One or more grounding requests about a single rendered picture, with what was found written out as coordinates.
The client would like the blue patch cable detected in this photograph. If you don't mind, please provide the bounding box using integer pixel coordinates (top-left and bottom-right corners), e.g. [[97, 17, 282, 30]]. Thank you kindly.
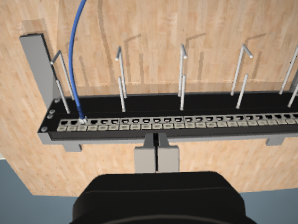
[[68, 0, 87, 112]]

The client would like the black patch panel rack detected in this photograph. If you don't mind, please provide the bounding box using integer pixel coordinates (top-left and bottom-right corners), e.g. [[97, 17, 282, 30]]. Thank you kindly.
[[19, 33, 298, 152]]

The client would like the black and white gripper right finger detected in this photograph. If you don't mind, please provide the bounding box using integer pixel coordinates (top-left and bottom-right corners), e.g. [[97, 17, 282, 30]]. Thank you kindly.
[[156, 133, 180, 173]]

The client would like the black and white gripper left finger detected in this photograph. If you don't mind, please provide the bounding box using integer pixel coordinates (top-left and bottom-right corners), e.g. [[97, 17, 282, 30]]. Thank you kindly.
[[134, 133, 157, 173]]

